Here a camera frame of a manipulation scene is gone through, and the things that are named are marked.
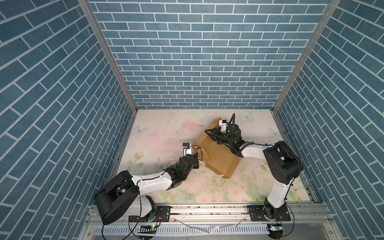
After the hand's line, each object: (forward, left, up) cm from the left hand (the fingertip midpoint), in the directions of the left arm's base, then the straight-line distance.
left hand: (197, 155), depth 86 cm
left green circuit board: (-34, +23, -12) cm, 43 cm away
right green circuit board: (-35, -39, -11) cm, 54 cm away
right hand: (+12, -4, +8) cm, 15 cm away
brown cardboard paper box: (+1, -13, -4) cm, 13 cm away
